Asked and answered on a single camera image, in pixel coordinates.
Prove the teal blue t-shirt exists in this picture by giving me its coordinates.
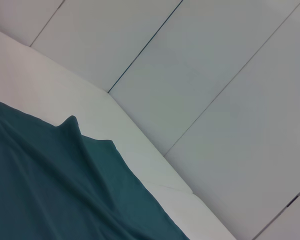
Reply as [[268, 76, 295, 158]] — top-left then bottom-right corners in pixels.
[[0, 97, 191, 240]]

